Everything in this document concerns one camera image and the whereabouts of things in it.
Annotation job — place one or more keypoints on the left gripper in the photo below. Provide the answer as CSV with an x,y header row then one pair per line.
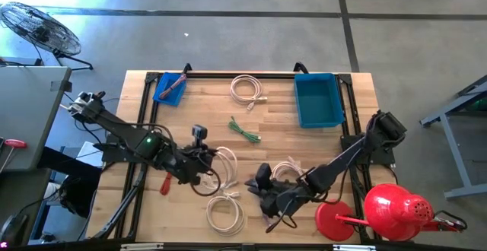
x,y
190,167

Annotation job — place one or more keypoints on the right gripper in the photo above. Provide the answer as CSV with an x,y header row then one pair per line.
x,y
281,199

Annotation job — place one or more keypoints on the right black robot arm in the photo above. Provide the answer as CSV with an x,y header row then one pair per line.
x,y
342,159

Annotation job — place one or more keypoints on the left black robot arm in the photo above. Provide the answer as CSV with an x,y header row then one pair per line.
x,y
118,129

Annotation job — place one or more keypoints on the small blue mesh basket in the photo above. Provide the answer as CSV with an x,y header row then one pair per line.
x,y
171,99

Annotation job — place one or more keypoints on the large blue plastic bin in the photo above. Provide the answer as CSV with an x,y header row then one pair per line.
x,y
317,99

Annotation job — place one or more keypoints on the white paper sheet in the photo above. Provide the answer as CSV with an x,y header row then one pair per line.
x,y
88,156

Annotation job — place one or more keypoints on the red desk lamp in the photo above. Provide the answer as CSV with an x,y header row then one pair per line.
x,y
395,211

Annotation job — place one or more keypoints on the black office chair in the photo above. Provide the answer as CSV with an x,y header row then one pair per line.
x,y
76,197

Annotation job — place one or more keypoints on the grey table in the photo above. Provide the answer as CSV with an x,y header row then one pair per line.
x,y
30,110

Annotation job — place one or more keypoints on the dark desk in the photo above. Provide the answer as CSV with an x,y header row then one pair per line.
x,y
23,194

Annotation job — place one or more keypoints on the black floor fan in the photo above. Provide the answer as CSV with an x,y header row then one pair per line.
x,y
42,30

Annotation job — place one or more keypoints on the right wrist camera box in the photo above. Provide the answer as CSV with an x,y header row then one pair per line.
x,y
263,175

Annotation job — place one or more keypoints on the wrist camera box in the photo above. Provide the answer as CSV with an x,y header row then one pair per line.
x,y
263,175
199,132

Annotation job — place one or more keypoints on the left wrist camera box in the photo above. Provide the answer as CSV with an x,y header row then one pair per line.
x,y
199,132

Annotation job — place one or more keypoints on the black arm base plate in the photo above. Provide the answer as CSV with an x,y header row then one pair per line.
x,y
384,156
110,156

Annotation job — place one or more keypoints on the black curved bracket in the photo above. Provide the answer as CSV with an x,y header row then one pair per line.
x,y
300,67
186,67

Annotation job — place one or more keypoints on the silver metal bracket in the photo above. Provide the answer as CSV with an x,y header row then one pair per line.
x,y
141,246
354,248

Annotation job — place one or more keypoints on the grey metal workbench frame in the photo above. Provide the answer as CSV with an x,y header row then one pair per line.
x,y
452,154

